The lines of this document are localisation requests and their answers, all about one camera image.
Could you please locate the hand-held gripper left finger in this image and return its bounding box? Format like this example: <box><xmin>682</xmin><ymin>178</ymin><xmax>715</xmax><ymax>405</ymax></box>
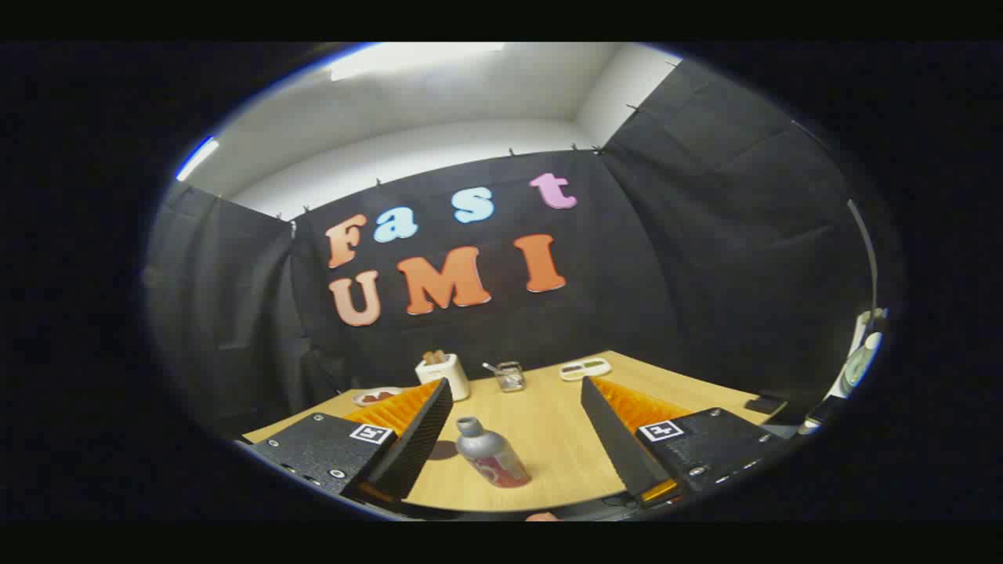
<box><xmin>249</xmin><ymin>378</ymin><xmax>455</xmax><ymax>504</ymax></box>

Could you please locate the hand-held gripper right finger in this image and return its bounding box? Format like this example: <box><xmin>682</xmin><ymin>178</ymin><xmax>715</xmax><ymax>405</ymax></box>
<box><xmin>580</xmin><ymin>376</ymin><xmax>784</xmax><ymax>510</ymax></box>

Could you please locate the silver juice bottle red label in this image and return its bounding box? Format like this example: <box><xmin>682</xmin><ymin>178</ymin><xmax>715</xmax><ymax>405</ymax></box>
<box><xmin>455</xmin><ymin>416</ymin><xmax>532</xmax><ymax>490</ymax></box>

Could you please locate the wooden table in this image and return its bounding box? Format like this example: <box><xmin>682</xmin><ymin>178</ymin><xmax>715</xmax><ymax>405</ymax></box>
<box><xmin>243</xmin><ymin>350</ymin><xmax>788</xmax><ymax>514</ymax></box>

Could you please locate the white toaster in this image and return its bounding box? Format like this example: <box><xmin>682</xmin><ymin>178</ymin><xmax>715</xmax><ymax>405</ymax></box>
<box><xmin>415</xmin><ymin>354</ymin><xmax>471</xmax><ymax>402</ymax></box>

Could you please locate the white divided dish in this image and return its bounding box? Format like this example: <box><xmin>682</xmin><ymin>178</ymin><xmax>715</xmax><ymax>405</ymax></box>
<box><xmin>559</xmin><ymin>357</ymin><xmax>613</xmax><ymax>382</ymax></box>

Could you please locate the white and green device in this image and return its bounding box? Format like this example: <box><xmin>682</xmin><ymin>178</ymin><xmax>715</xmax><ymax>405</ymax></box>
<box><xmin>799</xmin><ymin>308</ymin><xmax>890</xmax><ymax>436</ymax></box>

